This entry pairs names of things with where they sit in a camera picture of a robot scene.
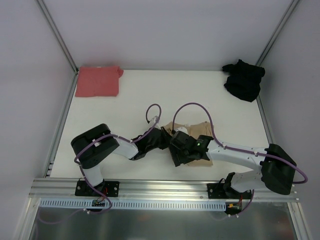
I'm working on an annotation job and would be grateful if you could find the folded pink t shirt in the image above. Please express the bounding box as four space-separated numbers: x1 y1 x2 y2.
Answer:
75 66 124 98

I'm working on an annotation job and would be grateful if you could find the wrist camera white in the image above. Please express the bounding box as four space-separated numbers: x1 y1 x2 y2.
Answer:
148 115 159 127
174 126 189 135

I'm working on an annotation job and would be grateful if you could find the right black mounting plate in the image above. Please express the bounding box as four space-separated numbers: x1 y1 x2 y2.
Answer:
206 182 252 200

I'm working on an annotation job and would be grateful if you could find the beige t shirt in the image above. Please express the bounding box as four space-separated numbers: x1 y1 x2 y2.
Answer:
162 121 213 167

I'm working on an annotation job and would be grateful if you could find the right aluminium frame post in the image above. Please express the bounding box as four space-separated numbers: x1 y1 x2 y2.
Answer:
255 0 301 67

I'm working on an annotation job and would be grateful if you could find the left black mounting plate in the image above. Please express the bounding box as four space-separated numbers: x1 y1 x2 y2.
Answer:
74 180 120 198

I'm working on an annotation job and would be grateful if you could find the black t shirt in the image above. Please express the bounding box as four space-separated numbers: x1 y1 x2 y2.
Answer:
222 59 266 103

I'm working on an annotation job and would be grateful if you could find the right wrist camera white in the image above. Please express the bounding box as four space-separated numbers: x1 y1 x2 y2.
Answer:
174 126 189 135

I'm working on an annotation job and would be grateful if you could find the white slotted cable duct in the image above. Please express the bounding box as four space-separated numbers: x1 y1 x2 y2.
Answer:
39 198 227 212

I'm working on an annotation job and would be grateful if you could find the black mounting plate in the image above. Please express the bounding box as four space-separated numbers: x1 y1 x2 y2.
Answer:
74 180 120 198
206 182 252 200

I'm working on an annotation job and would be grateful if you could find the aluminium frame post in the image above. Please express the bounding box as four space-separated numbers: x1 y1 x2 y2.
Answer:
255 0 301 67
35 0 79 74

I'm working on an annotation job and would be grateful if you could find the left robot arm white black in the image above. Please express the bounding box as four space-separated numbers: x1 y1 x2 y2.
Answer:
70 123 171 196

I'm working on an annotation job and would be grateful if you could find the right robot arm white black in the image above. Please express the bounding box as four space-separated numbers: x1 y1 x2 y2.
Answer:
168 130 297 199

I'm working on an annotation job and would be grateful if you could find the left aluminium frame post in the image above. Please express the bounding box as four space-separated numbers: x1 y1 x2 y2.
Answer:
35 0 79 74

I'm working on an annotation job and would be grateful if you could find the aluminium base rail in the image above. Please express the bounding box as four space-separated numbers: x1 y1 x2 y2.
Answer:
28 177 300 203

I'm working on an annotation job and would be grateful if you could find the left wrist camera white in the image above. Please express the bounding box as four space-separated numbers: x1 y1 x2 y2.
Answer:
148 115 159 127

